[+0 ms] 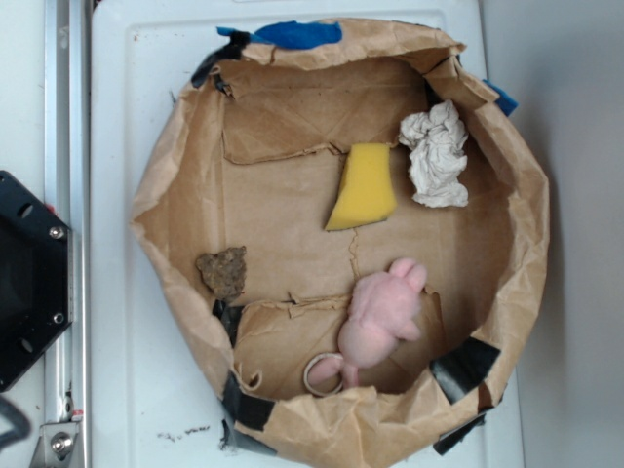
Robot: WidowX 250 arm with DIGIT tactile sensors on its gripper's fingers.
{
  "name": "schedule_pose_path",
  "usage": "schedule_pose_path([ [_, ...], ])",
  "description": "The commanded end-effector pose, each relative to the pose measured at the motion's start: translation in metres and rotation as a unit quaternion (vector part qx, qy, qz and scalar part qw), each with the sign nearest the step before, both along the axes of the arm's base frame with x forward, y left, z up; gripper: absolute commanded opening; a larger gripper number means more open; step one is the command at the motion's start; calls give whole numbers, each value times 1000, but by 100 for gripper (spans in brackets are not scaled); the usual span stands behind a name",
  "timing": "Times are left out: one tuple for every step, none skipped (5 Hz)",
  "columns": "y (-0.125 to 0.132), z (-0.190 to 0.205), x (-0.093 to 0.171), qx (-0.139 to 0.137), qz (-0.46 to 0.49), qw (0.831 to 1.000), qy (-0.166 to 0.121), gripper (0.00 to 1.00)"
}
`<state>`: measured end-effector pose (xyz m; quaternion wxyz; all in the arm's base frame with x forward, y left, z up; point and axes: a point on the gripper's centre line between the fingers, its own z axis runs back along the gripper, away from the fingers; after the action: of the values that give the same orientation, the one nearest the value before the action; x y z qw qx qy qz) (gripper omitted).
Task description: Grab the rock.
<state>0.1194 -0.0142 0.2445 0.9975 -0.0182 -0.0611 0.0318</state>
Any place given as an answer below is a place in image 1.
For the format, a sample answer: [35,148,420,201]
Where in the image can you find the brown rough rock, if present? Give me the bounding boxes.
[195,246,247,303]

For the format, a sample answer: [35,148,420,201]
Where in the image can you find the brown paper bag bin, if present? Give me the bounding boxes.
[132,19,550,467]

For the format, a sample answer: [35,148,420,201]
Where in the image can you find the yellow sponge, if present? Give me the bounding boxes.
[325,143,397,231]

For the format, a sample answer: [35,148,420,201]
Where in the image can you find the pink plush toy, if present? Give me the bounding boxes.
[303,257,427,396]

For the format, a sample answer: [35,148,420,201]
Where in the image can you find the crumpled white paper towel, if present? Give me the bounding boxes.
[399,99,469,208]

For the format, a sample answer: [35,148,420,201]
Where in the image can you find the blue tape piece top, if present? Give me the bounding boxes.
[216,20,343,50]

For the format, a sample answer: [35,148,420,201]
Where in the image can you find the blue tape piece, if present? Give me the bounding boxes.
[216,20,343,50]
[483,79,519,117]

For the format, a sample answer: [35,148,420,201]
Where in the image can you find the white plastic tray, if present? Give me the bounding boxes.
[87,0,527,468]

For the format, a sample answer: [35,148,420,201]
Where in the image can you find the blue tape piece right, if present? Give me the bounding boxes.
[483,79,519,117]

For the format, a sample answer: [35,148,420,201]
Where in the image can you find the white ring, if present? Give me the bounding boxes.
[302,352,346,398]

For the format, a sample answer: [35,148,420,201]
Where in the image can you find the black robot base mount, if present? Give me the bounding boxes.
[1,171,70,392]

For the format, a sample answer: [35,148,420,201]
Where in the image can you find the aluminium rail frame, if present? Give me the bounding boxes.
[31,1,94,467]

